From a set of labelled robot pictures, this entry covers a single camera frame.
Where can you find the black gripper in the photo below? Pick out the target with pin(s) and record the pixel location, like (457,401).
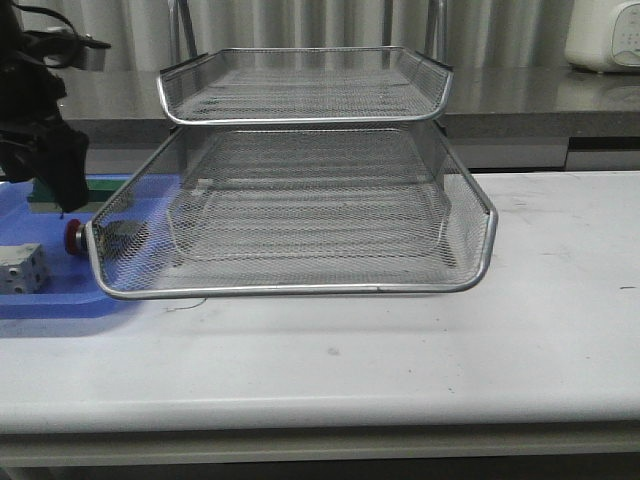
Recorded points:
(35,140)

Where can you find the red emergency stop button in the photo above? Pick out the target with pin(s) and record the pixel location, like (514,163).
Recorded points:
(75,242)

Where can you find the silver mesh tray rack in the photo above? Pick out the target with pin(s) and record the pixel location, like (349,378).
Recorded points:
(297,171)

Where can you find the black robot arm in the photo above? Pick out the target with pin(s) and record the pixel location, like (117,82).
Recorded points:
(49,38)

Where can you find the green terminal block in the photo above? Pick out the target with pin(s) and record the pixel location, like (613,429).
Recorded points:
(74,199)

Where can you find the white circuit breaker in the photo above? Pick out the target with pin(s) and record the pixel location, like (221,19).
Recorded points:
(24,269)

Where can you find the blue plastic tray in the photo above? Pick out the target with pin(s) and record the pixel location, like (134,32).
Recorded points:
(70,290)

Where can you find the white appliance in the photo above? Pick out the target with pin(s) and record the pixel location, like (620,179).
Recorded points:
(603,36)

